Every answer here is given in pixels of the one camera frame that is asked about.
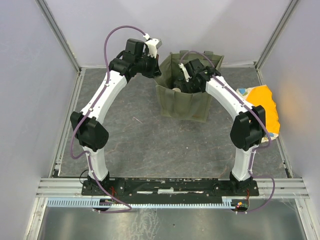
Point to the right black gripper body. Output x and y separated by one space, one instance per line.
189 86

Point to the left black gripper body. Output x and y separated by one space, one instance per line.
146 65

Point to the green liquid white-cap bottle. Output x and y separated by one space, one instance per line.
176 89

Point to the olive green canvas bag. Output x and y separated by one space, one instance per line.
180 105

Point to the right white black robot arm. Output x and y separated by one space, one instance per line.
249 121

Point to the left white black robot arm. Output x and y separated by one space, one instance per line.
138 57

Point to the yellow patterned snack bag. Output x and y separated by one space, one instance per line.
263 96

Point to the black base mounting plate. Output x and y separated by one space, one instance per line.
171 191

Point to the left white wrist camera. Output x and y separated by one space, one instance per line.
153 44

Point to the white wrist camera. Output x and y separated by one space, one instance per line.
153 44
185 72

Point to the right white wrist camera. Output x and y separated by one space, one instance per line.
185 72

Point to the right aluminium corner post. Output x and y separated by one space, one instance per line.
289 10

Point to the aluminium corner post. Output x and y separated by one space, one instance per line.
289 10
44 7

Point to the left aluminium corner post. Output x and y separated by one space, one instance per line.
44 7

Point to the aluminium front rail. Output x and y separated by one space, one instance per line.
285 188

